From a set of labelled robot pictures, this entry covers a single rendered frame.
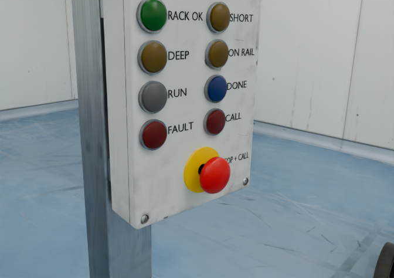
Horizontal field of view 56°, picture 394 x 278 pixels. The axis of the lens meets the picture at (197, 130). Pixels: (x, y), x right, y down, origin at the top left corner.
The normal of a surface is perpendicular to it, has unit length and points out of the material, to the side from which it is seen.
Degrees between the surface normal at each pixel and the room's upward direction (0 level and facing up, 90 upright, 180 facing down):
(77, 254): 0
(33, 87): 90
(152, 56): 89
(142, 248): 90
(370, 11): 90
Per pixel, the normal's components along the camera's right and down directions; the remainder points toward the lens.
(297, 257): 0.02, -0.96
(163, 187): 0.66, 0.22
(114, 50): -0.76, 0.16
